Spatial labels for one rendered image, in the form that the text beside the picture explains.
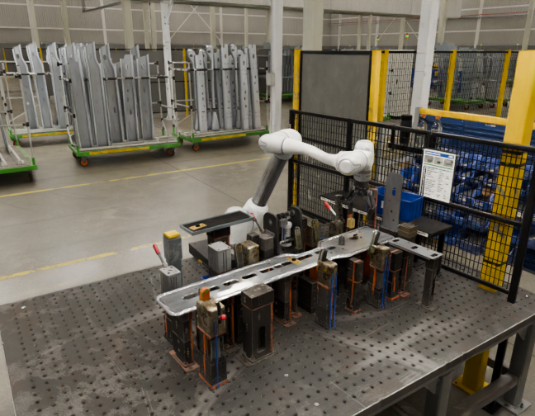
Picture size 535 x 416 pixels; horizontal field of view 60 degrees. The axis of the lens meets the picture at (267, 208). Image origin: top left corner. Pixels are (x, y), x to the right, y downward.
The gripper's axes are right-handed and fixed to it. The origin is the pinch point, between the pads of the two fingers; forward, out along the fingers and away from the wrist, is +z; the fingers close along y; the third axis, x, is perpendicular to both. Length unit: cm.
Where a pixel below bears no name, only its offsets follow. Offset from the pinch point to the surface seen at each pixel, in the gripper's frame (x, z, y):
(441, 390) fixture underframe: -14, 64, 68
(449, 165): 54, -23, 17
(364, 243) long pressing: -1.9, 13.8, 6.4
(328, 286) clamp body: -44, 20, 21
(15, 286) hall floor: -141, 113, -266
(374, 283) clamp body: -8.4, 30.4, 20.4
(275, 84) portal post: 386, -22, -560
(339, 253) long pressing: -22.8, 13.8, 8.0
